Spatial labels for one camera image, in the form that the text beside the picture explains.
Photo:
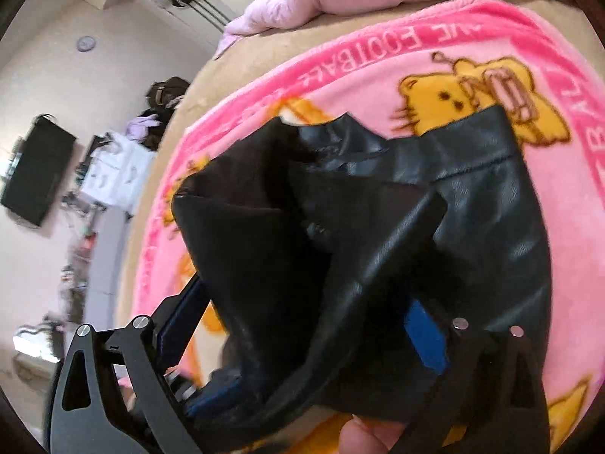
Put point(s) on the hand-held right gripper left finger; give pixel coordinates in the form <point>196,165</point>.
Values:
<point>182,321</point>

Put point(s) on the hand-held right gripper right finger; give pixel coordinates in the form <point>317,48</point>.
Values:
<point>425,335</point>

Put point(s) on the black leather garment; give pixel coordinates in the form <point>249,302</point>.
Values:
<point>331,246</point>

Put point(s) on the person's left hand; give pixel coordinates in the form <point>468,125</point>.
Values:
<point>373,437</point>

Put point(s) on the small clutter pile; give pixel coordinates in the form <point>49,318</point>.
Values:
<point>78,255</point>

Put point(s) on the lilac cloth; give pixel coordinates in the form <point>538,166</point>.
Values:
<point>142,127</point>

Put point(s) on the dark brown bag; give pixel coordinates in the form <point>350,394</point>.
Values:
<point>163,99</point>

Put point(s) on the pink printed blanket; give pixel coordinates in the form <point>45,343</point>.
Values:
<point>378,80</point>

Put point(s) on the black wall television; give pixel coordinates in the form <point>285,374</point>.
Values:
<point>35,170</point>

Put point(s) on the round wall fixture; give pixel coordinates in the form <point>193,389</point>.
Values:
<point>86,43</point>

